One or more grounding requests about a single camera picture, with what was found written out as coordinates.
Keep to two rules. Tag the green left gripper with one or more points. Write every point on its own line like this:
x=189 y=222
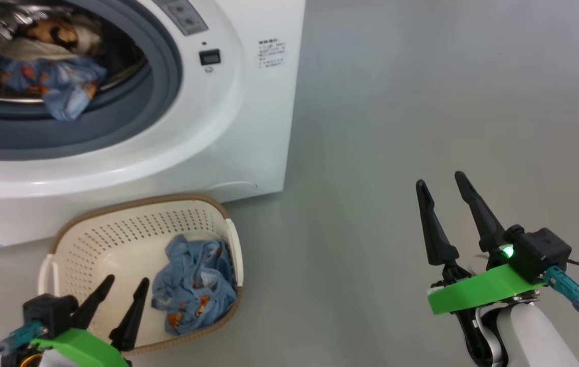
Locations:
x=75 y=351

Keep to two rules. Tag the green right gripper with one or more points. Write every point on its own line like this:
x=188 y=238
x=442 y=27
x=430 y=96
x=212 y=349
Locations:
x=483 y=290

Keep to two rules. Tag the blue patterned shorts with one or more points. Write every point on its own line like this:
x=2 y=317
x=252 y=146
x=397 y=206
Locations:
x=195 y=290

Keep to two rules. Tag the white Hisense washing machine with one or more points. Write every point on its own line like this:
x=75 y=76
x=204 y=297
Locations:
x=248 y=127

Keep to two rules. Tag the cream perforated laundry basket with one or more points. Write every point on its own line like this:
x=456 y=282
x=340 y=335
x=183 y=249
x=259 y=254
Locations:
x=116 y=239

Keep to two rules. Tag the round drain filter cover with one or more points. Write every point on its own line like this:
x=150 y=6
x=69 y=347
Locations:
x=238 y=187

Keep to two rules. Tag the printed warning text label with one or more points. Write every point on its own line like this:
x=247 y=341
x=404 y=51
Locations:
x=271 y=53

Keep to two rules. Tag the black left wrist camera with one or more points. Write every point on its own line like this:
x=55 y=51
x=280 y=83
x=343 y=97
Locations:
x=49 y=313

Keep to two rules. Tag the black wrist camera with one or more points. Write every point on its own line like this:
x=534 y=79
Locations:
x=542 y=255
x=49 y=313

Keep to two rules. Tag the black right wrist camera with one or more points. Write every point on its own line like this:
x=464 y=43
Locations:
x=542 y=255

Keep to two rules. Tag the teal left camera connector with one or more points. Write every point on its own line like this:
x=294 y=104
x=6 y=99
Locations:
x=21 y=336

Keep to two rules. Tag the teal camera connector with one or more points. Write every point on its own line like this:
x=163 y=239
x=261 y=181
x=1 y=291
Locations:
x=21 y=336
x=570 y=290

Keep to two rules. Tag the teal right camera connector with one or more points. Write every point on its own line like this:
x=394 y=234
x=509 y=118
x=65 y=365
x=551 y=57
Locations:
x=570 y=290

